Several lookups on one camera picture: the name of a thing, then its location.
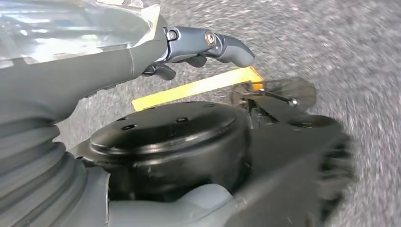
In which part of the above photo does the ribbed grey left arm sleeve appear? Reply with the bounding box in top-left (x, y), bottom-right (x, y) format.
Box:
top-left (0, 123), bottom-right (87, 227)

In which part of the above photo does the yellow floor tape square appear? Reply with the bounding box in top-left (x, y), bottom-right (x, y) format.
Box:
top-left (131, 66), bottom-right (264, 112)

